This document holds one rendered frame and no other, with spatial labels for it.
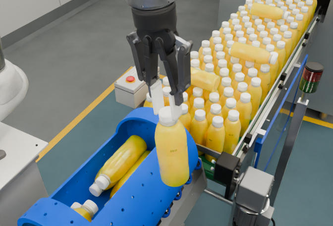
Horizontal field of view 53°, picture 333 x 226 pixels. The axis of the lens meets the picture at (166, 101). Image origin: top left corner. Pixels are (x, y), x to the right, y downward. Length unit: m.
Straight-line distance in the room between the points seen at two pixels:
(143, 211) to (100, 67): 2.79
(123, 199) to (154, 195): 0.10
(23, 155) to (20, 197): 0.17
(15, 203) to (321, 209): 1.85
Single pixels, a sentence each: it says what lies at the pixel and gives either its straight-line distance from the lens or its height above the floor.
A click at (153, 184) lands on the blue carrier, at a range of 0.91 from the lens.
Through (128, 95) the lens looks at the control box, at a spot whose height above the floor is 1.06.
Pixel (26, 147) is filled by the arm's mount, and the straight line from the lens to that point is 1.33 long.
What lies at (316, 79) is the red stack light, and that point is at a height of 1.22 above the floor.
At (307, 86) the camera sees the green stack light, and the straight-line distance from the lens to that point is 1.31.
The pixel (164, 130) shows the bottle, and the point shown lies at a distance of 0.69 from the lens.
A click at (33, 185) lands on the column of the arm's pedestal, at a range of 1.42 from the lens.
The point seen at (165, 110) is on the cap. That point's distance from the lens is 0.69.
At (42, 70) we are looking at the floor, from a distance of 3.69.
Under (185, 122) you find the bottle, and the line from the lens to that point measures 1.27.
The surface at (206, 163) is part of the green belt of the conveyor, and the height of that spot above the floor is 0.90.
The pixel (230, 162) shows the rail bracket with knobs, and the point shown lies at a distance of 1.21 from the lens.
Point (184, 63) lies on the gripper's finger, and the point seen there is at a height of 1.59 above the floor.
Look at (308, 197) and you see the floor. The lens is 2.51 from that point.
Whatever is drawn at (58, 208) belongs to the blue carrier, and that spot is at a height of 1.23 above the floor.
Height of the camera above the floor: 1.90
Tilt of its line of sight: 39 degrees down
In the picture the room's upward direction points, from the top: straight up
